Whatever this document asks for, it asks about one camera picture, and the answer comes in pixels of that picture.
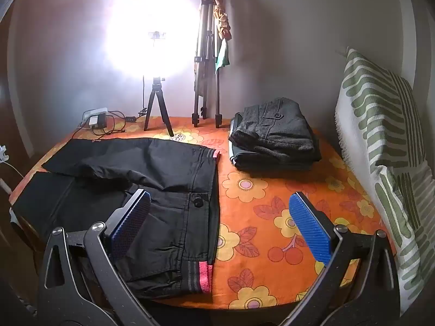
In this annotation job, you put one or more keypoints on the black charger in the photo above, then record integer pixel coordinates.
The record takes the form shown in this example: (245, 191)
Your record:
(101, 122)

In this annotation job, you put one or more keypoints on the green white striped pillow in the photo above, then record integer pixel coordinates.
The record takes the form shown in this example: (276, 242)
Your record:
(380, 108)

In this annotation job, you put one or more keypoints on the folded grey checked pants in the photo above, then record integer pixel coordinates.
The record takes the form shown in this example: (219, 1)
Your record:
(272, 132)

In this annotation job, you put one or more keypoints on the orange floral tablecloth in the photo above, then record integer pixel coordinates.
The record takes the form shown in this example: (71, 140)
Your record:
(258, 244)

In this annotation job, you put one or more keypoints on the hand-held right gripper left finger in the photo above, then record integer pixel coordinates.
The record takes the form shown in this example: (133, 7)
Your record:
(132, 224)

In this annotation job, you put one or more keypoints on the black pants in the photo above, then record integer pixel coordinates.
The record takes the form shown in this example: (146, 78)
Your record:
(163, 176)

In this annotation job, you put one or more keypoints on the folded dark green pants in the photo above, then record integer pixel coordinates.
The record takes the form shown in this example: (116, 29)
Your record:
(272, 165)

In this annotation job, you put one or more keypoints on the white wall plug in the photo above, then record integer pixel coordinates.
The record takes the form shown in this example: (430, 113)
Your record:
(2, 152)

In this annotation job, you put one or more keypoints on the green cloth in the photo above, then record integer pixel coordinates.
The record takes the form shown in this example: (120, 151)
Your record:
(222, 57)

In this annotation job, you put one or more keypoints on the orange scrunchie cloth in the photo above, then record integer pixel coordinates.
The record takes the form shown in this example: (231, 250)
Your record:
(224, 23)

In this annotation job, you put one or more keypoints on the white charger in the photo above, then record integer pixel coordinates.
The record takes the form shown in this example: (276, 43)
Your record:
(93, 122)

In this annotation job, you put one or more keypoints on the tall folded tripod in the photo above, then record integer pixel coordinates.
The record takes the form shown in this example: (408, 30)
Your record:
(204, 61)

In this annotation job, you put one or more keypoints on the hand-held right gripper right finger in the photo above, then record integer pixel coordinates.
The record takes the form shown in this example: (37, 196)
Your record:
(311, 227)

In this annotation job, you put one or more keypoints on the white power strip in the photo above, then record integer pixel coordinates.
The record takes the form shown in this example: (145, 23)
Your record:
(95, 111)

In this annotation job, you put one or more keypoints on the small black tripod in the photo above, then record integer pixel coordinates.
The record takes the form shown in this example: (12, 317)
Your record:
(156, 90)

